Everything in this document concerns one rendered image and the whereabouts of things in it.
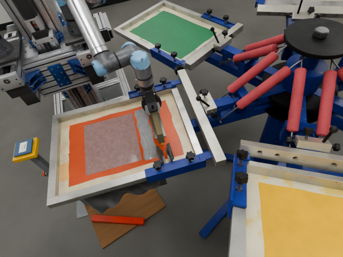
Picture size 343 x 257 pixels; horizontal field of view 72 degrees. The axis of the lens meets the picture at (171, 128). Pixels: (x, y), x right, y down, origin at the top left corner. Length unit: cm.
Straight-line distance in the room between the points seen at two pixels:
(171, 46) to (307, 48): 99
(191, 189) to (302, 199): 136
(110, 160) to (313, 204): 93
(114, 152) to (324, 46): 114
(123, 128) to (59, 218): 127
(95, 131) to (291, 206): 107
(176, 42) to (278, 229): 151
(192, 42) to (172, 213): 140
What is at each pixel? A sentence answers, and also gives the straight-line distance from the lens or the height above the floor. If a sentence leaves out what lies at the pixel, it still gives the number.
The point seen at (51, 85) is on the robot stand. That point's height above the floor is 97.
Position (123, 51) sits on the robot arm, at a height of 142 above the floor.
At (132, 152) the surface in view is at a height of 95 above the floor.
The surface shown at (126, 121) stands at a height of 96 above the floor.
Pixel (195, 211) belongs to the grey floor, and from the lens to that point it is 212.
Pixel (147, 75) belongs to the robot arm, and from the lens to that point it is 105.
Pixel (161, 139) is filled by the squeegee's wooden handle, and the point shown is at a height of 109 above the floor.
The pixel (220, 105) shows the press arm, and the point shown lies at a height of 104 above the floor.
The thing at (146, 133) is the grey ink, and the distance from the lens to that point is 134.
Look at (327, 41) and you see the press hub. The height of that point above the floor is 132.
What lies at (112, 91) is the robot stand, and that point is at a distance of 279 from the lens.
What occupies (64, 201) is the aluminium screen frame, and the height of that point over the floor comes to 99.
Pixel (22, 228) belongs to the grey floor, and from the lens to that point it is 260.
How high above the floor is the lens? 203
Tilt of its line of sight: 53 degrees down
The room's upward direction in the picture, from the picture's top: 11 degrees counter-clockwise
